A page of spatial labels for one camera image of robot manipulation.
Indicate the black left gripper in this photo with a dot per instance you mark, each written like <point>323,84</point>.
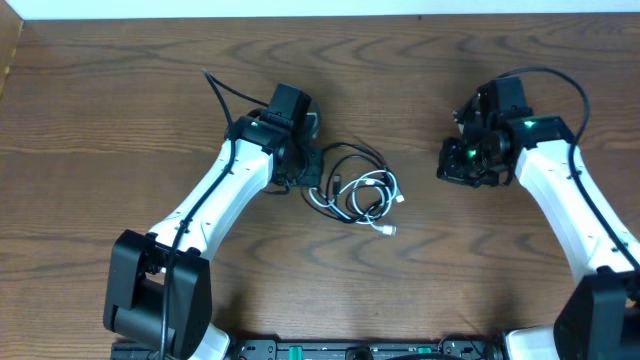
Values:
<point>307,167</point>

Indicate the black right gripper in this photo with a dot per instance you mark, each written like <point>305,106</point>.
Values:
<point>455,167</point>

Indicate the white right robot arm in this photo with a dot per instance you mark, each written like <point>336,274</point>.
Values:
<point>501,139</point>

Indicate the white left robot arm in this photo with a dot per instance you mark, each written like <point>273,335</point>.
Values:
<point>159,288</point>

